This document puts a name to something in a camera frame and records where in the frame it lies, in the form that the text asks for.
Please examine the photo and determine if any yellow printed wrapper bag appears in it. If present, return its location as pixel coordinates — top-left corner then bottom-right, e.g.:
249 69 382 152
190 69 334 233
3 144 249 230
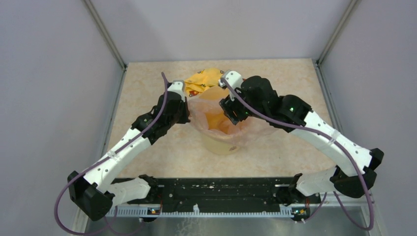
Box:
184 68 224 97

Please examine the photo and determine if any right aluminium frame post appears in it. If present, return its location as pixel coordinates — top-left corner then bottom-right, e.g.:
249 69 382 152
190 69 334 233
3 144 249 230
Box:
316 0 362 67

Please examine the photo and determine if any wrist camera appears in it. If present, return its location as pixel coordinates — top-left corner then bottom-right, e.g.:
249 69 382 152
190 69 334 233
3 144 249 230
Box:
218 70 243 101
168 80 186 102

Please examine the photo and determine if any purple cable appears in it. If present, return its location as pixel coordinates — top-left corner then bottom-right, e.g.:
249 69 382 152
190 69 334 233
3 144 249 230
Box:
220 78 375 231
53 71 170 236

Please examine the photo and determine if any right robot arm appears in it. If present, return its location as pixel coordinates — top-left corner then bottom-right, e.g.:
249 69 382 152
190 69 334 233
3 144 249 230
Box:
218 71 384 203

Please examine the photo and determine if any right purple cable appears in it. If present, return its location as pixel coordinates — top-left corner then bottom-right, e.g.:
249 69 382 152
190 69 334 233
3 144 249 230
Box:
220 78 375 231

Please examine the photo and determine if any left aluminium frame post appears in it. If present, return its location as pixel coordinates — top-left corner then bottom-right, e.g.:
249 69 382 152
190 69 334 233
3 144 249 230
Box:
82 0 127 71

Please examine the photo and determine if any aluminium frame post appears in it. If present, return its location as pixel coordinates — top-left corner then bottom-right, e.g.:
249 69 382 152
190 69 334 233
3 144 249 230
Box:
316 0 362 67
82 0 127 71

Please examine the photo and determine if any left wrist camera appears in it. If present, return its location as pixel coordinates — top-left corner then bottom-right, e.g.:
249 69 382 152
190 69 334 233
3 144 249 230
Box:
168 80 186 102

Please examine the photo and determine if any translucent pink plastic bag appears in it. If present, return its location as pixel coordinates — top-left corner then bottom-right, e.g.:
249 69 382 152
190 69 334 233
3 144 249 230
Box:
188 96 276 146

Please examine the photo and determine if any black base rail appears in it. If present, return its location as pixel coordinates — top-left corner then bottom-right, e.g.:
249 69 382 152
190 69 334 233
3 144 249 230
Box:
114 177 322 214

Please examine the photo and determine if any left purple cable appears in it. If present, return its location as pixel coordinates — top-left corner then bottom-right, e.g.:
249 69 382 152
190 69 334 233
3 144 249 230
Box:
53 71 170 236

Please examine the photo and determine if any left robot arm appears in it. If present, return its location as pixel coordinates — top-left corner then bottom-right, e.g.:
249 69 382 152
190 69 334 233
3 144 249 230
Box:
67 91 189 221

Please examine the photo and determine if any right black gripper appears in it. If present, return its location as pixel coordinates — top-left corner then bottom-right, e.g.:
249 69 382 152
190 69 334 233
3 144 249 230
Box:
219 85 267 125

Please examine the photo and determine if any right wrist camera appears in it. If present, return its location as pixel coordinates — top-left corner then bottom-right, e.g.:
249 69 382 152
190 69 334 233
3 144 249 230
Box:
218 70 243 101

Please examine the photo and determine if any yellow trash bin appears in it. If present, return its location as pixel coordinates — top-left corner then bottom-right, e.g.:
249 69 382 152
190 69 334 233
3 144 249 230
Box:
196 87 244 155

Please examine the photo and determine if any grey cable duct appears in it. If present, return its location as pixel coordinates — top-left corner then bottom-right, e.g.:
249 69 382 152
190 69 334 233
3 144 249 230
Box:
106 205 295 218

